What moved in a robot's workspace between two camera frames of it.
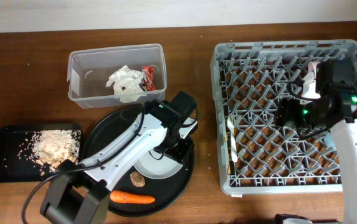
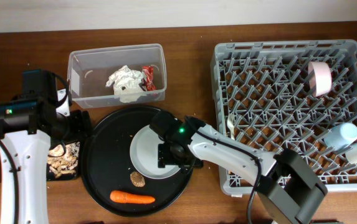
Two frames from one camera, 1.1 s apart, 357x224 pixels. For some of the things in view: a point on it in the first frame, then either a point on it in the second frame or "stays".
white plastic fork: x=230 y=124 stays
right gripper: x=285 y=111 to x=163 y=160
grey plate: x=156 y=165 stays
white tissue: x=128 y=84 stays
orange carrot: x=123 y=197 stays
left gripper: x=184 y=153 to x=82 y=125
